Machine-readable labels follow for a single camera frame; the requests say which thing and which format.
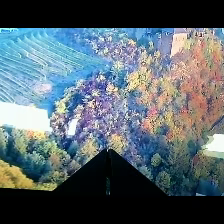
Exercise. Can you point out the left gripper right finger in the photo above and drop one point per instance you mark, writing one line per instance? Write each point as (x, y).
(130, 180)

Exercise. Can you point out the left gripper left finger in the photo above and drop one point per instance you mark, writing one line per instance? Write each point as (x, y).
(88, 178)

